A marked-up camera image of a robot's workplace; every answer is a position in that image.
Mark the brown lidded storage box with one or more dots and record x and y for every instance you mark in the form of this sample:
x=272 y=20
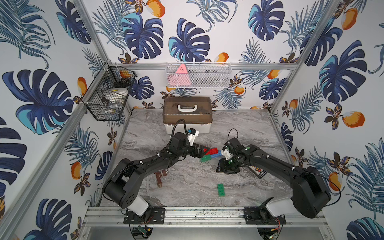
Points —
x=196 y=111

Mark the pink triangle card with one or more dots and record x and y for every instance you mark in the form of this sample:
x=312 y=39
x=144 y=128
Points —
x=180 y=78

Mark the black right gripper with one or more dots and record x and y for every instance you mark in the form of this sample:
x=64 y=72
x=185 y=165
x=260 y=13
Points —
x=222 y=167

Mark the green lego brick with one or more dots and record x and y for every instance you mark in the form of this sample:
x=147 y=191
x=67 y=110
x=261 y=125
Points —
x=206 y=158
x=221 y=190

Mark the blue lego brick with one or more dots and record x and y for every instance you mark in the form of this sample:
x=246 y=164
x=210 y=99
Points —
x=218 y=155

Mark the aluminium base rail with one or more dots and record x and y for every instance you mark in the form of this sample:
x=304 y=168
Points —
x=196 y=217

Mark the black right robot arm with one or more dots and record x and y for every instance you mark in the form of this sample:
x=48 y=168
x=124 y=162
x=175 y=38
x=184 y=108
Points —
x=309 y=190

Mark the white object in basket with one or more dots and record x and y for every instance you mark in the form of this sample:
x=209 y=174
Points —
x=116 y=95

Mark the red lego brick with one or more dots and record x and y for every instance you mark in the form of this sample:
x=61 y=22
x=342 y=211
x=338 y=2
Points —
x=212 y=151

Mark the white mesh wall basket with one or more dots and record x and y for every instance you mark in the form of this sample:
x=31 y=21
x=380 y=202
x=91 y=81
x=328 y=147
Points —
x=204 y=75

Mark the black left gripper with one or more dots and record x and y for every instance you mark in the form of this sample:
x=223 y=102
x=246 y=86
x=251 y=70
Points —
x=198 y=150

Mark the black wire basket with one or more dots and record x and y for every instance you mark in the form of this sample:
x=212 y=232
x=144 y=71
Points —
x=109 y=77

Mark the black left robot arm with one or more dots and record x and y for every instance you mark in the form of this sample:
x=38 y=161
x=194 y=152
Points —
x=123 y=185

